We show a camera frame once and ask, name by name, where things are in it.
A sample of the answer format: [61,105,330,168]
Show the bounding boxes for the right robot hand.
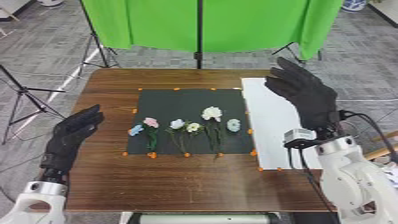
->
[262,56,342,131]

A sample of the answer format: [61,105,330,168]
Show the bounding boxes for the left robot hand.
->
[38,104,106,173]

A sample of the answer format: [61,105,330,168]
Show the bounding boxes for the small blue flower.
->
[125,124,145,137]

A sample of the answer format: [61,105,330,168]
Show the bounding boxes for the black backdrop stand legs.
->
[269,41,324,65]

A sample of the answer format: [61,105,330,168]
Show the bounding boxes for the white sheet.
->
[239,77,324,171]

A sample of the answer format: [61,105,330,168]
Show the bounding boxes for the pink flower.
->
[141,117,161,153]

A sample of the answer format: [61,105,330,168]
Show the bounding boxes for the black tripod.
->
[0,64,67,145]

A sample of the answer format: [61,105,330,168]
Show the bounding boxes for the large white flower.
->
[198,105,225,158]

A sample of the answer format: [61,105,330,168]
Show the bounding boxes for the pale blue white flower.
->
[165,118,189,154]

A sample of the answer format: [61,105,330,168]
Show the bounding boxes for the dark mat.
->
[124,88,255,156]

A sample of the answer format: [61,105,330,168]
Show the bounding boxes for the cream yellow flower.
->
[184,122,204,153]

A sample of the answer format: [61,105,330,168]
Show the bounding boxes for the black backdrop pole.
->
[191,0,205,70]

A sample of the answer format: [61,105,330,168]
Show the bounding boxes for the blue and white vase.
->
[340,0,369,13]

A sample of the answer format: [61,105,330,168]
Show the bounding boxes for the black light stand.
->
[76,0,122,78]

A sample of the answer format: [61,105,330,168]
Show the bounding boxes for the pale grey bar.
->
[120,213,280,224]

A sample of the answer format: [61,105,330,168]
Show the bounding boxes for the black cable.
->
[340,112,398,165]

